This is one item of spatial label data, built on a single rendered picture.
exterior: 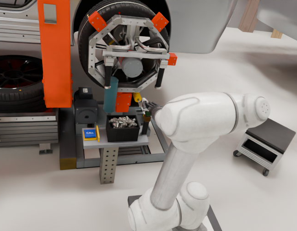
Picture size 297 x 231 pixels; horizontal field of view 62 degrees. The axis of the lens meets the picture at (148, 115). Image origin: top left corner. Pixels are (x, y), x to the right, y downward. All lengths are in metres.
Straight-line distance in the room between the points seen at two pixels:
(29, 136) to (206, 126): 1.59
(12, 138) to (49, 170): 0.36
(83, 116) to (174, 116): 1.42
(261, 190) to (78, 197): 1.50
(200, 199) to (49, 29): 1.18
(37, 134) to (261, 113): 1.65
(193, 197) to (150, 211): 0.22
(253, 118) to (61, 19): 1.13
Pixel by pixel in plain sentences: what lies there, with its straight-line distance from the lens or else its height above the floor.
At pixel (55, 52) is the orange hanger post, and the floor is 0.92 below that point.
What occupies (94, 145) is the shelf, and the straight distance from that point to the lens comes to 1.60.
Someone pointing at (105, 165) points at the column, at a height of 0.19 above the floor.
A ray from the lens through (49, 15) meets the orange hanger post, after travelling 1.51.
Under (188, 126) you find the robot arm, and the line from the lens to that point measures 0.67.
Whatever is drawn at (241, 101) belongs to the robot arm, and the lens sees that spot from 0.77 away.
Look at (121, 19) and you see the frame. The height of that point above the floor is 1.11.
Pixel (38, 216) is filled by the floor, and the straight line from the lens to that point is 1.86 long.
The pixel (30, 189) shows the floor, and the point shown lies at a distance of 1.99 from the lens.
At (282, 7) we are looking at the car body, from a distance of 4.02.
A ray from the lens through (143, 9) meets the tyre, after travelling 1.76.
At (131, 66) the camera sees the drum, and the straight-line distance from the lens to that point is 1.62.
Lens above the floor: 1.57
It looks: 36 degrees down
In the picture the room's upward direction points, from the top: 12 degrees clockwise
